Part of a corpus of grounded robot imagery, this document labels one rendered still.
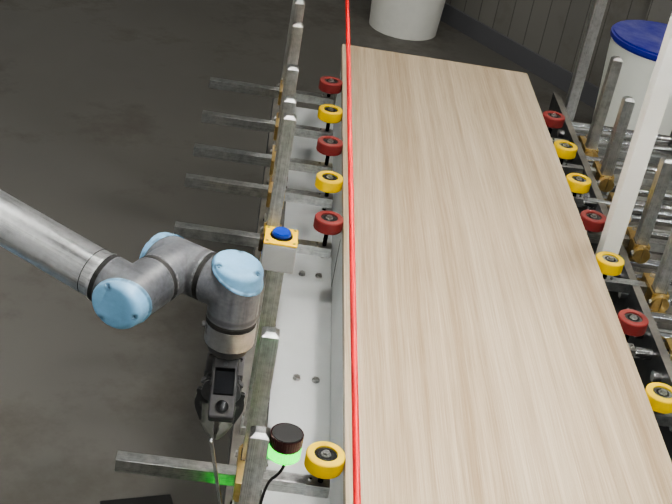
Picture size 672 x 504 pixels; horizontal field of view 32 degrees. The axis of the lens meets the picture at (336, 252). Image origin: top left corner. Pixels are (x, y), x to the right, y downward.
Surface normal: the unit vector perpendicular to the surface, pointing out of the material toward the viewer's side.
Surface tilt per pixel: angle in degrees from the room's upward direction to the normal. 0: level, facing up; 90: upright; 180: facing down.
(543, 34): 90
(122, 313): 90
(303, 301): 0
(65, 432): 0
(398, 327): 0
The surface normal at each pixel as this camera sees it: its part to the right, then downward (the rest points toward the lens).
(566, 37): -0.80, 0.18
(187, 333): 0.16, -0.86
